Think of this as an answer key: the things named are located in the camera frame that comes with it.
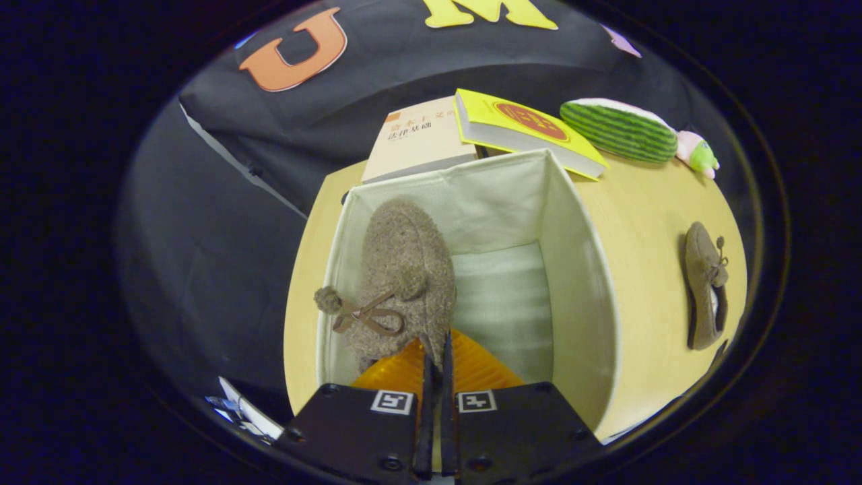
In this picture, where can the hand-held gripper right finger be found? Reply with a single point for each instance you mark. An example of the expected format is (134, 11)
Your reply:
(518, 428)

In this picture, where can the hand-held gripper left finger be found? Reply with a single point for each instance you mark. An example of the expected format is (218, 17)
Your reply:
(357, 431)

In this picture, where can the white fabric storage box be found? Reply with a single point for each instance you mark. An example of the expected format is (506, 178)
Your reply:
(579, 283)

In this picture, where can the brown fuzzy shoe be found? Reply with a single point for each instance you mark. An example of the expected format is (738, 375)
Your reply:
(404, 263)
(704, 283)

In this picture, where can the blue white printed packet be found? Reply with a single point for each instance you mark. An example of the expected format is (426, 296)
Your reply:
(246, 411)

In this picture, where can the beige book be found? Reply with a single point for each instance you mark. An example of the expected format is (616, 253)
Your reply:
(414, 145)

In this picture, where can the yellow book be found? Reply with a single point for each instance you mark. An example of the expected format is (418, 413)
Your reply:
(518, 124)

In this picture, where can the watermelon slice plush toy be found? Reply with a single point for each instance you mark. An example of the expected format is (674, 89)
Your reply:
(619, 131)

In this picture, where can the pink and green plush toy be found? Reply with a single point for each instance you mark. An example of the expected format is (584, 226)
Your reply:
(700, 155)

